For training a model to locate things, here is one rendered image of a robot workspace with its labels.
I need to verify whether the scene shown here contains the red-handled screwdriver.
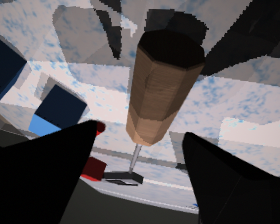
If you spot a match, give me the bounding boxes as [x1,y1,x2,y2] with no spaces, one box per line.
[95,122,105,137]

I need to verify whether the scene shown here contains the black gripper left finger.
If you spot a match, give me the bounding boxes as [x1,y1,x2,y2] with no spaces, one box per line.
[0,119,96,224]

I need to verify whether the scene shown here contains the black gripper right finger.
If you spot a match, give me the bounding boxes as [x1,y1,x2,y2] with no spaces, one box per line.
[181,132,280,224]

